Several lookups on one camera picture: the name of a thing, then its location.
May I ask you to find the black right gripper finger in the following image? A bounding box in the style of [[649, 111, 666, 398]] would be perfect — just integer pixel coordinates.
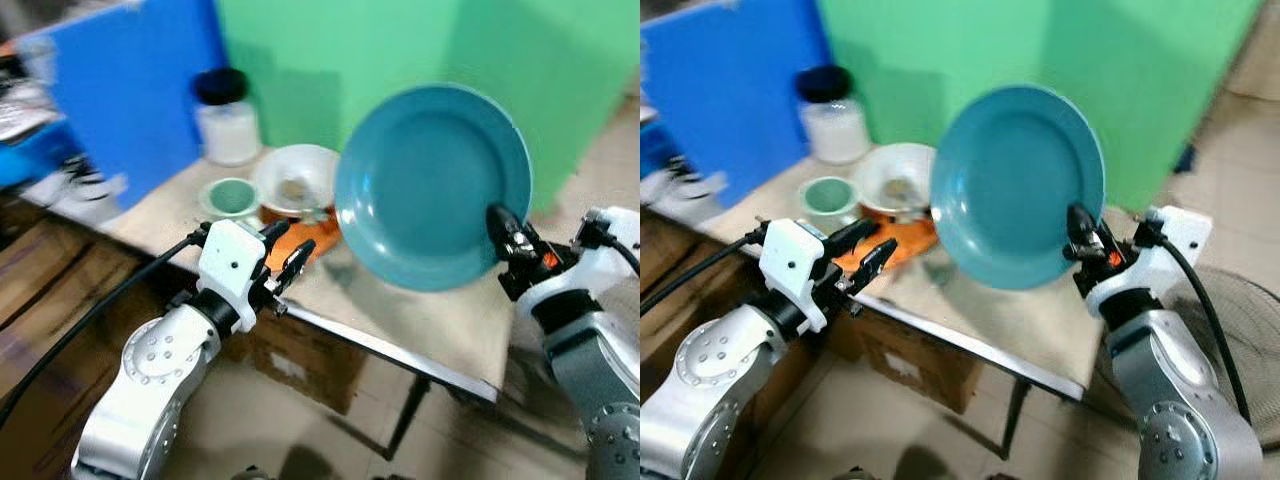
[[485, 202, 525, 251], [1065, 202, 1101, 251]]

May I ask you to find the teal round plate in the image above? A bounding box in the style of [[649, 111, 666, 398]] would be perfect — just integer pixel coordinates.
[[930, 84, 1109, 292], [334, 83, 534, 293]]

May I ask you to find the orange tray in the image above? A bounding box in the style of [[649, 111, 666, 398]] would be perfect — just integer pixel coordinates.
[[834, 205, 941, 273], [260, 205, 343, 273]]

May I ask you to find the small green cup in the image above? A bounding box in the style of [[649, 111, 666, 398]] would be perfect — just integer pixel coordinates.
[[797, 176, 860, 223], [198, 177, 264, 224]]

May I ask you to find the white bowl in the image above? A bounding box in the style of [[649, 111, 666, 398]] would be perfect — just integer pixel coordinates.
[[251, 144, 342, 218], [851, 142, 937, 218]]

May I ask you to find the brown cardboard box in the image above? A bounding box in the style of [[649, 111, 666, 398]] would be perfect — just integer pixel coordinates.
[[222, 308, 367, 417], [828, 308, 987, 417]]

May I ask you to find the white jar with black lid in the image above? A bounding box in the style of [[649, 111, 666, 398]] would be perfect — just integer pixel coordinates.
[[795, 65, 872, 167], [191, 67, 264, 168]]

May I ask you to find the grey floor fan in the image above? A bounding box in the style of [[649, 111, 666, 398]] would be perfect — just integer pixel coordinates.
[[1180, 264, 1280, 425]]

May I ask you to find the black metal table leg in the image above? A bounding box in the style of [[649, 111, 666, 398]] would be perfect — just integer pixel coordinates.
[[998, 378, 1033, 463], [384, 374, 433, 463]]

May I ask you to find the blue backdrop board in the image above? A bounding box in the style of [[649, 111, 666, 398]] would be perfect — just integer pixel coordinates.
[[16, 0, 231, 212], [640, 0, 833, 210]]

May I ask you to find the green backdrop board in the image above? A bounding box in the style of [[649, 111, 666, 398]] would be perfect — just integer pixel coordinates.
[[212, 0, 641, 215], [814, 0, 1267, 215]]

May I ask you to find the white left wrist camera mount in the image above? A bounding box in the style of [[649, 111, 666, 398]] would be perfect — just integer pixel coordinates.
[[196, 218, 270, 307], [759, 218, 833, 307]]

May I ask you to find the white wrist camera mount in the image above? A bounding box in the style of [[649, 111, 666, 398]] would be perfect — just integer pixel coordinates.
[[759, 218, 833, 307], [517, 206, 641, 317], [1085, 206, 1214, 321], [196, 218, 270, 307]]

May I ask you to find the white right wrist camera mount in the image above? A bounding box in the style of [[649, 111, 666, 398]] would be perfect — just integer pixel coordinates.
[[517, 206, 641, 317], [1085, 206, 1214, 321]]

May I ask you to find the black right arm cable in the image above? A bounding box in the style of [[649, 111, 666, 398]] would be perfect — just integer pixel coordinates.
[[1134, 222, 1253, 425], [574, 224, 641, 277]]

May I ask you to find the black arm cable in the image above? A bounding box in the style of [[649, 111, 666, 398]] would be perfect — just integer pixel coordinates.
[[1134, 222, 1253, 425], [574, 224, 641, 277], [640, 226, 771, 317], [0, 224, 213, 433]]

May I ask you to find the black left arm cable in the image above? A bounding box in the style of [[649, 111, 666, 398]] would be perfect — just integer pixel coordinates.
[[640, 226, 771, 317], [0, 224, 213, 433]]

